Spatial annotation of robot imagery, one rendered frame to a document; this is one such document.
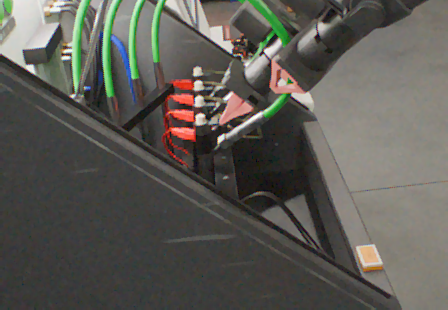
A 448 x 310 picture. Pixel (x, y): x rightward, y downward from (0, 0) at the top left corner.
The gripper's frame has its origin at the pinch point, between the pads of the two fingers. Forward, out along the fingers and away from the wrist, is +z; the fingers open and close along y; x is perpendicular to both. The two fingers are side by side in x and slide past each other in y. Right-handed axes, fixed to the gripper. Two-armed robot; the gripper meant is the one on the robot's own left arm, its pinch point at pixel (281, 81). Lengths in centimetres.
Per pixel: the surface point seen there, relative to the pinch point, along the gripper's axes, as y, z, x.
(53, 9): 0, 32, -39
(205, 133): 2.8, 20.5, -2.3
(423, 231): -107, 124, 91
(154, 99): -5.0, 37.2, -14.2
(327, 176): -13.0, 24.7, 20.5
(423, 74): -264, 199, 72
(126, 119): 4.4, 34.3, -14.6
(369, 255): 6.0, 6.6, 29.2
